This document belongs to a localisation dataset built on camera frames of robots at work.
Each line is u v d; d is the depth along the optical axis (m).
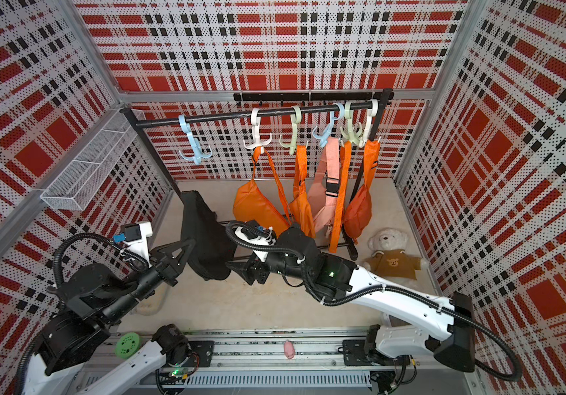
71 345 0.38
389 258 0.86
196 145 0.62
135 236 0.47
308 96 0.89
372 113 0.61
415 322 0.42
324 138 0.68
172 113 0.96
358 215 0.80
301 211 0.78
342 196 0.75
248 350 0.75
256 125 0.61
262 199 0.86
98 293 0.38
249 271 0.51
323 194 1.05
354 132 0.67
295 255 0.42
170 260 0.51
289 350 0.74
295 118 0.60
